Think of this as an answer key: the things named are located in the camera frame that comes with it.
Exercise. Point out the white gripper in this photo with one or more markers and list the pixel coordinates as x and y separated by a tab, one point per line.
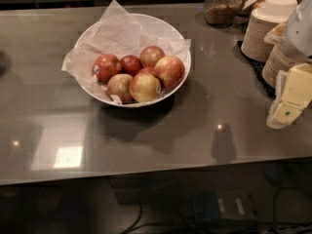
299	33

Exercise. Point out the white paper bowl stack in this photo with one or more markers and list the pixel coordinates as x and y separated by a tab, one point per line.
276	10

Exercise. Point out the small red apple middle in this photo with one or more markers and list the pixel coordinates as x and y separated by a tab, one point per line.
148	70

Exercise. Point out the red yellow apple back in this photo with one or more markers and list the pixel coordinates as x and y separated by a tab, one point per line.
150	55

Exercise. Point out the yellow red apple front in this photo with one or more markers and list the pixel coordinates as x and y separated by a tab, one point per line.
145	87

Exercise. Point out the dark red apple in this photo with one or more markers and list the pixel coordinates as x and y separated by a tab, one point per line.
131	64

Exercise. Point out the pale apple front left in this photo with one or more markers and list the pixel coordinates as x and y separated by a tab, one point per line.
118	86

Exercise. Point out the red apple far left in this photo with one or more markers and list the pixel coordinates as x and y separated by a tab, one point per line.
105	67

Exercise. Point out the paper plate stack front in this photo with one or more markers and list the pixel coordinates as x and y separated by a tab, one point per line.
276	61

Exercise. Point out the paper plate stack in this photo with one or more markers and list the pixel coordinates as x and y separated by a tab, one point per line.
254	47
276	61

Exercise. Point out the black tray mat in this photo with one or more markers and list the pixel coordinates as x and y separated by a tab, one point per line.
257	68

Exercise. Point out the paper plate stack back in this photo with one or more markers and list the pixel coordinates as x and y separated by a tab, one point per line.
254	47

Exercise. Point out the glass jar with granola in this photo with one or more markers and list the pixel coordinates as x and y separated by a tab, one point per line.
221	13

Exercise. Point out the dark box under table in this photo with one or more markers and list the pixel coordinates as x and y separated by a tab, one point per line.
224	207

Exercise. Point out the white tissue paper liner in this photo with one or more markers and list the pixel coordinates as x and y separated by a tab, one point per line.
129	60

